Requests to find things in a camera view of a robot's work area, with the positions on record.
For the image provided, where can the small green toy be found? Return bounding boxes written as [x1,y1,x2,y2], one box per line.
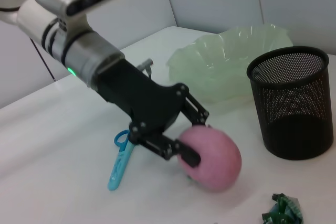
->
[261,193,304,224]

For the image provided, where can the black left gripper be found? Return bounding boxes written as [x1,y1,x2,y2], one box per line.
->
[96,58,211,169]

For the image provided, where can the pale green glass fruit plate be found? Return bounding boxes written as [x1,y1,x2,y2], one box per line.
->
[167,24,294,104]

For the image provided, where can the black mesh pen holder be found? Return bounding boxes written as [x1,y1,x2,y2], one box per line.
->
[246,46,334,161]

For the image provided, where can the pink peach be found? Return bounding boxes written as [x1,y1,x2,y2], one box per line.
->
[176,126,242,193]

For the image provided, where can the blue capped scissors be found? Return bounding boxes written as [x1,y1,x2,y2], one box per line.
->
[107,129,136,191]

